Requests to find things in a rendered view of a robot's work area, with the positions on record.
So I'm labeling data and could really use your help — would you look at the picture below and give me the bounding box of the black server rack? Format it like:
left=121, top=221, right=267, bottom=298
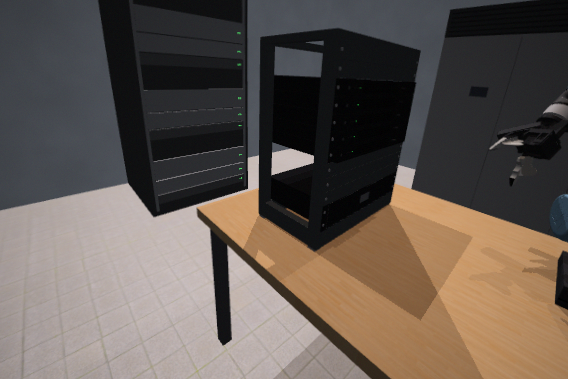
left=258, top=28, right=421, bottom=252

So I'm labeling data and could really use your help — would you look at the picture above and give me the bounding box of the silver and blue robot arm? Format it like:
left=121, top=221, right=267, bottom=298
left=497, top=88, right=568, bottom=242

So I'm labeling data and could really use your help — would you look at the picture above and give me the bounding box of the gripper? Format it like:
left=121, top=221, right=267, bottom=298
left=489, top=114, right=568, bottom=186

